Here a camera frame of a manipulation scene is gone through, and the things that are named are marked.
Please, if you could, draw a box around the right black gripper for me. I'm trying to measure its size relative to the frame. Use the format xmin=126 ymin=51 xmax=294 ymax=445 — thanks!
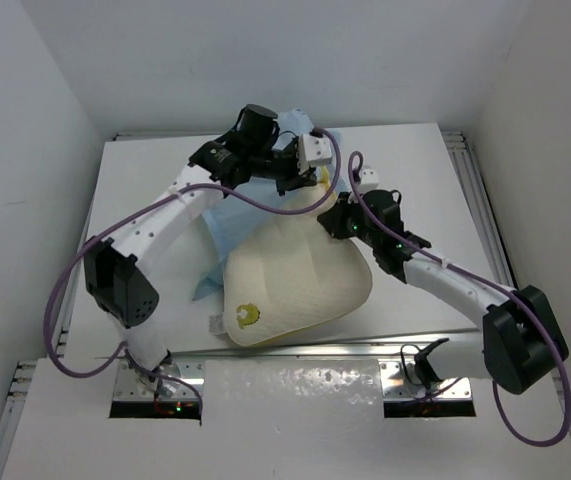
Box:
xmin=320 ymin=190 xmax=381 ymax=248

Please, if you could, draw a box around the cream yellow pillow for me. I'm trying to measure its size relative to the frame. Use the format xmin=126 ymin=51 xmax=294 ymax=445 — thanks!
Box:
xmin=222 ymin=193 xmax=373 ymax=347

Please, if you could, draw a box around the blue green pillowcase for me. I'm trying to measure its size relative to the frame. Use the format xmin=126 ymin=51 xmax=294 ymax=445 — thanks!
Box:
xmin=192 ymin=107 xmax=344 ymax=301

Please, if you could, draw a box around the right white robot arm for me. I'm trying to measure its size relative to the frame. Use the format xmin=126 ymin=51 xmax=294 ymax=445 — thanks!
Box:
xmin=317 ymin=190 xmax=569 ymax=394

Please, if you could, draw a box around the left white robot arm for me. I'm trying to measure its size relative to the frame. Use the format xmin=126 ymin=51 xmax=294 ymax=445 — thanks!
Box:
xmin=83 ymin=104 xmax=316 ymax=382

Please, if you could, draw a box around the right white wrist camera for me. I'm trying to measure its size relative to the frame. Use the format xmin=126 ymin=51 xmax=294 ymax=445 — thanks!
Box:
xmin=359 ymin=165 xmax=380 ymax=191

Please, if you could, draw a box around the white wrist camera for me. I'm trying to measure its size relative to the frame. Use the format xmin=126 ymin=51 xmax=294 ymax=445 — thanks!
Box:
xmin=359 ymin=165 xmax=380 ymax=191
xmin=297 ymin=134 xmax=333 ymax=173

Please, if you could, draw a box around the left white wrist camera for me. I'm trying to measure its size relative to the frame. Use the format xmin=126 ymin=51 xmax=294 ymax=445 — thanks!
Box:
xmin=297 ymin=134 xmax=333 ymax=173

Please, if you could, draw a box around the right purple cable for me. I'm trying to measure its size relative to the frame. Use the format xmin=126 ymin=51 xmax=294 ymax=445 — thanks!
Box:
xmin=347 ymin=151 xmax=571 ymax=447

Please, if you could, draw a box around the purple cable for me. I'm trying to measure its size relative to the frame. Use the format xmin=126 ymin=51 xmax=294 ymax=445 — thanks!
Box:
xmin=347 ymin=151 xmax=571 ymax=447
xmin=43 ymin=128 xmax=342 ymax=416

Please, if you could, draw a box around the aluminium frame rail right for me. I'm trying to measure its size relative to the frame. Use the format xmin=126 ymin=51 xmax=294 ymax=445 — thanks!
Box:
xmin=442 ymin=131 xmax=517 ymax=287

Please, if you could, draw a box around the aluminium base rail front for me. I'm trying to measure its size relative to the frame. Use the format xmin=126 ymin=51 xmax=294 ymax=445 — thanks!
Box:
xmin=112 ymin=334 xmax=489 ymax=413

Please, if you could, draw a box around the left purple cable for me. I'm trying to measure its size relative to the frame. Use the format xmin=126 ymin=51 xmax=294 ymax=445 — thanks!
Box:
xmin=43 ymin=128 xmax=342 ymax=416

